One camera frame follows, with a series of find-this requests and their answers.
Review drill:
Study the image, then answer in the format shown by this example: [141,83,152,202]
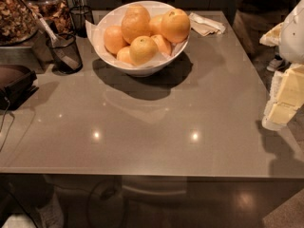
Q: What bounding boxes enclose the dark brown tray stack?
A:
[0,65,37,110]

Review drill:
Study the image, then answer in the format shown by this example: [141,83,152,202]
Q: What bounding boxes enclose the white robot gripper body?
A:
[279,0,304,64]

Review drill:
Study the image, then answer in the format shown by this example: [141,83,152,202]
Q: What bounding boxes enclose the right top orange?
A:
[161,9,191,44]

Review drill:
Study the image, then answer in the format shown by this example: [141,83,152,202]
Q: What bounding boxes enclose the plastic scoop spoon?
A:
[37,15,80,71]

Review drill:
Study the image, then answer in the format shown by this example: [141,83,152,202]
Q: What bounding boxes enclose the folded paper napkins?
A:
[189,12,226,36]

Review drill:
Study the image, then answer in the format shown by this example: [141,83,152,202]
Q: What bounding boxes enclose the person in dark clothes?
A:
[233,0,295,63]

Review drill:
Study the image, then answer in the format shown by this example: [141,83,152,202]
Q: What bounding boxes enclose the black mesh cup rear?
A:
[70,6,94,38]

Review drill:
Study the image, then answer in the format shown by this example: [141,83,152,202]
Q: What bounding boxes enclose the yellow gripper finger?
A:
[262,64,304,131]
[259,23,283,47]

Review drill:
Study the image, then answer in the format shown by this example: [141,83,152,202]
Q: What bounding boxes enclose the white sneaker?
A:
[266,58,286,72]

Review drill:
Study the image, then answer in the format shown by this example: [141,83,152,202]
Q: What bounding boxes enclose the thin black cable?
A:
[0,97,16,153]

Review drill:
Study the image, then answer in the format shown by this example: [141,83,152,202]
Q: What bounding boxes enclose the white ceramic bowl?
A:
[91,0,191,78]

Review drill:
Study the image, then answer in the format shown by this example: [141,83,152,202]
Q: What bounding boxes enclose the large glass nut jar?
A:
[0,0,38,47]

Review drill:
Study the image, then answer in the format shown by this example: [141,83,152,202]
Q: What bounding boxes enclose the orange behind right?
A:
[149,14,162,35]

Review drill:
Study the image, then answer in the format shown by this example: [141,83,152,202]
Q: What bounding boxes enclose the small front left orange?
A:
[116,47,132,64]

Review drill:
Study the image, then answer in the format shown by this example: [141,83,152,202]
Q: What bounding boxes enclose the rear glass snack jar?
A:
[26,0,72,33]

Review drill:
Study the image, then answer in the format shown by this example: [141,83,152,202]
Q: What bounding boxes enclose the front centre orange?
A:
[129,36,159,66]

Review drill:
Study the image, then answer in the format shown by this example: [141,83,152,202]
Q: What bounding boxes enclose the orange front right wedge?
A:
[152,34,172,55]

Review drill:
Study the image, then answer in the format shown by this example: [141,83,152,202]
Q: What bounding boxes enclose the large top orange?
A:
[121,4,151,44]

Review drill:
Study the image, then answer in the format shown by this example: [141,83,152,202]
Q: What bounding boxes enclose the black mesh cup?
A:
[70,6,94,38]
[46,32,84,75]

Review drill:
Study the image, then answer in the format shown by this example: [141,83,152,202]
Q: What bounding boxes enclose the black mesh cup front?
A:
[46,32,84,75]

